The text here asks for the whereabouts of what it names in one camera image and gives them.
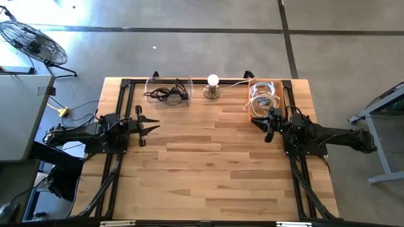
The black aluminium table frame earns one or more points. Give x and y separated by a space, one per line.
126 82

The black floor fan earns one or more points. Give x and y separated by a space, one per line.
33 42

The clear plastic bin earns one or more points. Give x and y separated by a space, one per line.
189 83

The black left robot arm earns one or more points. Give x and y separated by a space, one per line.
82 132

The orange wooden bin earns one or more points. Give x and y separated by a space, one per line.
281 94

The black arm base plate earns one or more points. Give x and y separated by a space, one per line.
315 152
94 150

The white bulb wooden base lamp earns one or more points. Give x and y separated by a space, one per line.
212 91

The white paper sheet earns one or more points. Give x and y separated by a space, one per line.
75 151

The grey cabinet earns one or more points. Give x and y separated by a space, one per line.
22 119

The black table clamp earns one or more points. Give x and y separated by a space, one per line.
248 74
155 74

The black chair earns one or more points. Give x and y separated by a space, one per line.
63 186

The silver metal bracket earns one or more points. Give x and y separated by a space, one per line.
116 223
293 224

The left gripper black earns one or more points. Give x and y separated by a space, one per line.
140 126

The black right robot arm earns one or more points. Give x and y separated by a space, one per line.
334 135

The grey metal table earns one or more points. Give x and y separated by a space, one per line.
383 157

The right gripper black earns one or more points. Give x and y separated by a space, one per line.
276 126

